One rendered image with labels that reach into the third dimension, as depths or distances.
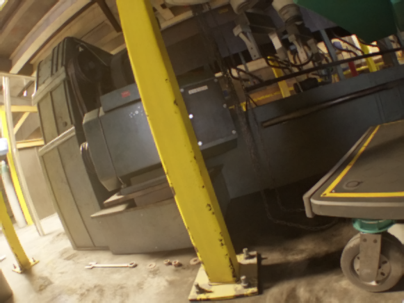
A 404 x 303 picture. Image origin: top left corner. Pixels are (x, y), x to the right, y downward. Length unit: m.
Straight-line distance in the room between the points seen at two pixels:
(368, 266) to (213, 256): 0.45
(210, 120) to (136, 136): 0.36
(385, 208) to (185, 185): 0.48
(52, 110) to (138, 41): 1.14
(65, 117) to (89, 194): 0.58
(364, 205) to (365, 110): 1.40
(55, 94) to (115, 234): 1.10
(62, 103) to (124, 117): 0.71
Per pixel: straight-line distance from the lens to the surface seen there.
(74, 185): 1.50
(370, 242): 0.49
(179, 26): 1.81
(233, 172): 1.52
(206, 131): 0.97
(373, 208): 0.35
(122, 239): 1.26
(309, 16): 1.82
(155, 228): 1.09
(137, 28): 0.70
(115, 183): 1.07
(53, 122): 1.70
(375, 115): 1.78
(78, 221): 1.59
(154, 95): 0.59
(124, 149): 1.00
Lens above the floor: 0.49
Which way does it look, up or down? 3 degrees down
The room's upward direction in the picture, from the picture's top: 19 degrees counter-clockwise
